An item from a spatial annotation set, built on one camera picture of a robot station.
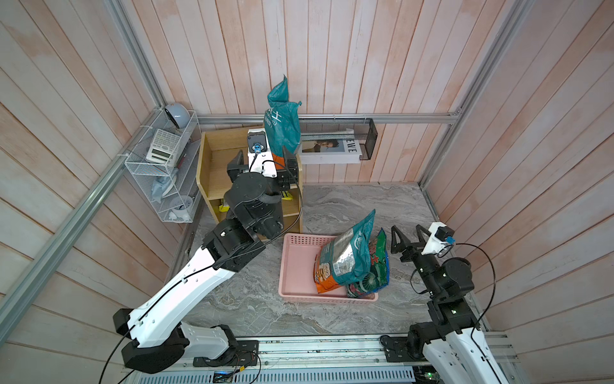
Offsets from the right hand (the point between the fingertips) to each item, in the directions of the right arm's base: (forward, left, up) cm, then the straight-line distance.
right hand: (404, 225), depth 70 cm
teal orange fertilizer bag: (-6, +17, -11) cm, 21 cm away
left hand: (+2, +38, +25) cm, 46 cm away
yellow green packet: (+19, +38, -8) cm, 43 cm away
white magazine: (+38, +19, 0) cm, 43 cm away
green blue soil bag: (-11, +7, -11) cm, 18 cm away
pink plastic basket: (-6, +33, -27) cm, 43 cm away
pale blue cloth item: (+14, +81, +1) cm, 82 cm away
